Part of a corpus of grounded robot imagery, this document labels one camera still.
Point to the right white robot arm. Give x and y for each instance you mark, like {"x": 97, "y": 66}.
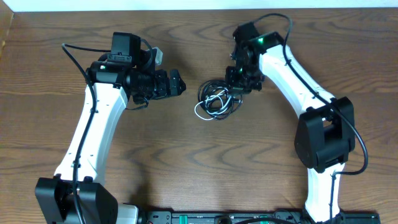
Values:
{"x": 324, "y": 137}

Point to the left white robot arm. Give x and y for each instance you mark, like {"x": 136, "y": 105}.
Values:
{"x": 76, "y": 192}

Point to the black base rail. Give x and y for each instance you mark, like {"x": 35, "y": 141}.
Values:
{"x": 279, "y": 216}

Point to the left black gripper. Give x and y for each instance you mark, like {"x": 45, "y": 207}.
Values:
{"x": 165, "y": 89}

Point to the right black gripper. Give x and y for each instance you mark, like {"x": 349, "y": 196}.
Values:
{"x": 235, "y": 88}

